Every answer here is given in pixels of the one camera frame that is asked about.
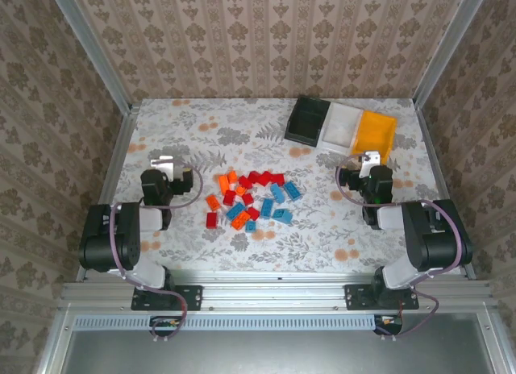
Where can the black connector box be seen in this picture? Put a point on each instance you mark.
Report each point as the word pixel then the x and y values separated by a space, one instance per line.
pixel 165 326
pixel 389 325

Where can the red lego brick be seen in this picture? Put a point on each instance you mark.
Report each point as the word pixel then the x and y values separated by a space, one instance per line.
pixel 247 199
pixel 211 220
pixel 254 176
pixel 229 197
pixel 253 213
pixel 265 177
pixel 244 181
pixel 277 179

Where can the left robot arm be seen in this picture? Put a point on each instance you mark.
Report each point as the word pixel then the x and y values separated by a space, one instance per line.
pixel 121 237

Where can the small blue lego brick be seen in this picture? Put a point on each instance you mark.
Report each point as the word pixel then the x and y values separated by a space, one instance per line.
pixel 250 226

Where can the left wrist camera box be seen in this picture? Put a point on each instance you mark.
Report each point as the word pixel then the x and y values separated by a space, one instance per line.
pixel 161 163

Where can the aluminium frame post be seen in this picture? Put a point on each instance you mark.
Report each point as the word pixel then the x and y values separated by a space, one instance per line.
pixel 93 47
pixel 448 47

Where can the long orange lego brick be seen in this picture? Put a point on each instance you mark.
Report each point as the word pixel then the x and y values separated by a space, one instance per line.
pixel 241 220

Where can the white plastic bin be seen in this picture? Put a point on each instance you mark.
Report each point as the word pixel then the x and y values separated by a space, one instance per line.
pixel 340 128

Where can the aluminium table side rail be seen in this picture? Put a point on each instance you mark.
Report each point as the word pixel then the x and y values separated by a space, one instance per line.
pixel 440 168
pixel 114 168

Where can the black plastic bin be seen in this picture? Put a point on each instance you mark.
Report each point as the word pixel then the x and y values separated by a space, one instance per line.
pixel 306 124

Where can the grey metal panel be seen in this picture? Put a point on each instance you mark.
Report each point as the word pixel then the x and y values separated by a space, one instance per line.
pixel 282 354

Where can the yellow plastic bin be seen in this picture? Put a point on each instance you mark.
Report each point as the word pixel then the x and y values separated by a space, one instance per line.
pixel 375 134

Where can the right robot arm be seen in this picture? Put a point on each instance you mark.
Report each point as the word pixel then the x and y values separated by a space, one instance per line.
pixel 427 241

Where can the floral patterned table cover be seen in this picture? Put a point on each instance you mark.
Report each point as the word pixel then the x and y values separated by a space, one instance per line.
pixel 306 249

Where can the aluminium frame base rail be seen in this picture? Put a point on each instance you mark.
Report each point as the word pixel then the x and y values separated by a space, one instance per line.
pixel 274 295

